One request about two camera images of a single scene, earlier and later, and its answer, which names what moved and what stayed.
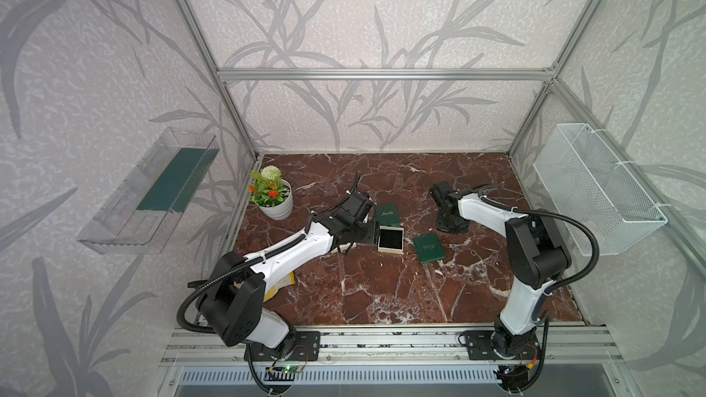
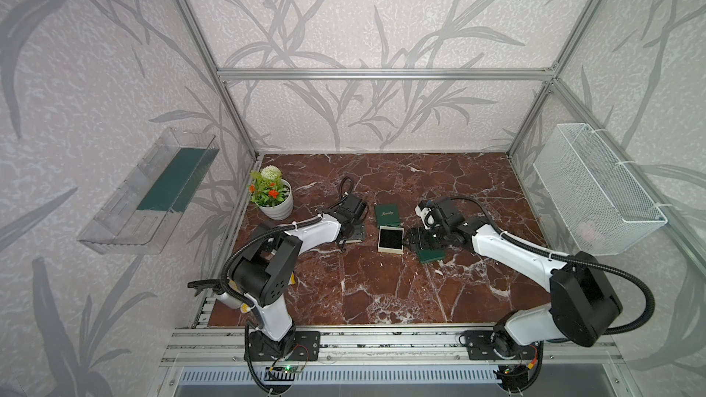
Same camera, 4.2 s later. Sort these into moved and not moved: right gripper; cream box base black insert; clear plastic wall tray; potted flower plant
Moved: right gripper
Not moved: cream box base black insert; clear plastic wall tray; potted flower plant
